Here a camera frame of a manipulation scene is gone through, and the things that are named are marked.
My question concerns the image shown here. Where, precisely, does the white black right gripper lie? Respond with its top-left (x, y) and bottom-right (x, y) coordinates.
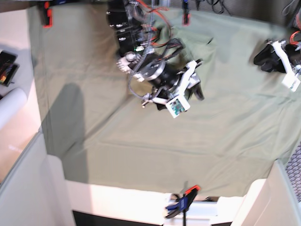
top-left (141, 60), bottom-right (205, 111)

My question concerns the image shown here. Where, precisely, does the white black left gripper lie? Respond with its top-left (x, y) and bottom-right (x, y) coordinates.
top-left (253, 40), bottom-right (301, 81)

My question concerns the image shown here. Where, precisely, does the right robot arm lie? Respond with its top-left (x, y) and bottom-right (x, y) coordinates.
top-left (106, 0), bottom-right (204, 115)

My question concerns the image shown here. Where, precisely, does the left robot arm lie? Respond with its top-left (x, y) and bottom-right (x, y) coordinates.
top-left (253, 12), bottom-right (301, 82)

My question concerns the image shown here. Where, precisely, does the red clamp back edge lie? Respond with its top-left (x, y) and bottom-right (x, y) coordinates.
top-left (182, 0), bottom-right (190, 25)

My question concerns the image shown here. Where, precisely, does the red clamp edge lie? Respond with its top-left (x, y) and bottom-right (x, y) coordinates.
top-left (37, 1), bottom-right (53, 28)
top-left (182, 0), bottom-right (190, 25)

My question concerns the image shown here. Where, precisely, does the green table cloth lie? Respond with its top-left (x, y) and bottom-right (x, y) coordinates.
top-left (28, 4), bottom-right (301, 196)

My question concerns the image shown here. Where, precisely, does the blue orange clamp front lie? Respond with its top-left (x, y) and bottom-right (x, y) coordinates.
top-left (165, 185), bottom-right (201, 226)

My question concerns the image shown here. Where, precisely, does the red clamp left edge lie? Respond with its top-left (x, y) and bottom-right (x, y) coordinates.
top-left (37, 1), bottom-right (53, 28)

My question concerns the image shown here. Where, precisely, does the white paper roll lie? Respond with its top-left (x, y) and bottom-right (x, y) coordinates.
top-left (0, 88), bottom-right (27, 128)

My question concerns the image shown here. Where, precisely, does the black tablet device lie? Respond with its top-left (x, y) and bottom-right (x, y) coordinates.
top-left (0, 50), bottom-right (19, 87)

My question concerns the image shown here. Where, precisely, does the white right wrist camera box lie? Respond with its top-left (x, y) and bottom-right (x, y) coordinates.
top-left (166, 95), bottom-right (190, 118)

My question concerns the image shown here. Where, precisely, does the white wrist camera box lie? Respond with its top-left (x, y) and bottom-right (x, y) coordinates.
top-left (166, 95), bottom-right (190, 118)
top-left (281, 73), bottom-right (301, 92)

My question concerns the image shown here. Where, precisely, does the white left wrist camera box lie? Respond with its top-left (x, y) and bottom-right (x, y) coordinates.
top-left (281, 73), bottom-right (301, 92)

